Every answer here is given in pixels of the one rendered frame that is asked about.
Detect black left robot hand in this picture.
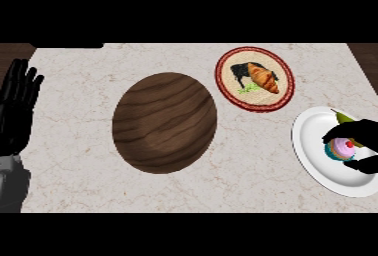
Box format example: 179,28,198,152
0,58,46,158

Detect pink frosted cupcake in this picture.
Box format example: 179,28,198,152
323,137,357,162

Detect brown wooden bowl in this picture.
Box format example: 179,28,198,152
111,71,219,175

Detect red rimmed patterned plate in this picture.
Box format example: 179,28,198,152
214,46,297,114

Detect white plate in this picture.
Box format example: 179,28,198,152
290,105,378,198

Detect golden croissant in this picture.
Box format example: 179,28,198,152
247,62,281,95

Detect green pear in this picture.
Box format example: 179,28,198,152
329,108,357,126

